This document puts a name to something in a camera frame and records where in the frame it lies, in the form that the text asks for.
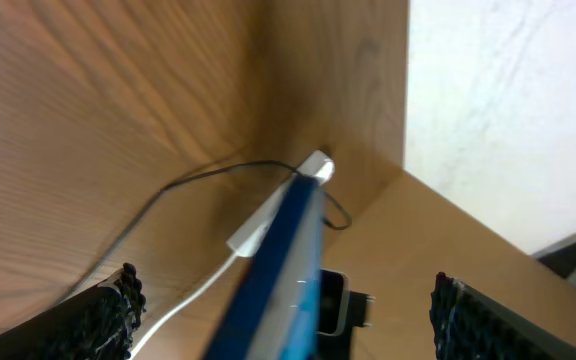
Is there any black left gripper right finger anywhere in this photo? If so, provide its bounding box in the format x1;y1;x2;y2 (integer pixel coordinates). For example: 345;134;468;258
429;272;576;360

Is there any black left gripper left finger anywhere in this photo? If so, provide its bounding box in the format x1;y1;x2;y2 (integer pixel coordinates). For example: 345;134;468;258
0;263;146;360

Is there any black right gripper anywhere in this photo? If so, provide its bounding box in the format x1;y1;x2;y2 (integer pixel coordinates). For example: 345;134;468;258
312;269;375;360

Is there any blue Galaxy smartphone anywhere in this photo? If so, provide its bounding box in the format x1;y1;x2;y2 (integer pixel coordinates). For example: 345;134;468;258
203;176;323;360

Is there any black USB charging cable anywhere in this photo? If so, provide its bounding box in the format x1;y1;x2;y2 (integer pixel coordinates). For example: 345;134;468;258
55;159;353;306

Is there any brown wooden side panel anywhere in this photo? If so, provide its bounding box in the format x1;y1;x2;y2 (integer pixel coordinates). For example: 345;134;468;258
323;173;576;359

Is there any white power strip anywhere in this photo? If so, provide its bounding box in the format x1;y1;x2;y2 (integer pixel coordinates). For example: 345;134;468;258
226;181;290;258

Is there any white power strip cord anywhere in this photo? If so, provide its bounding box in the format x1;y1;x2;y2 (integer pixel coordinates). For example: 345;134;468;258
127;252;242;360

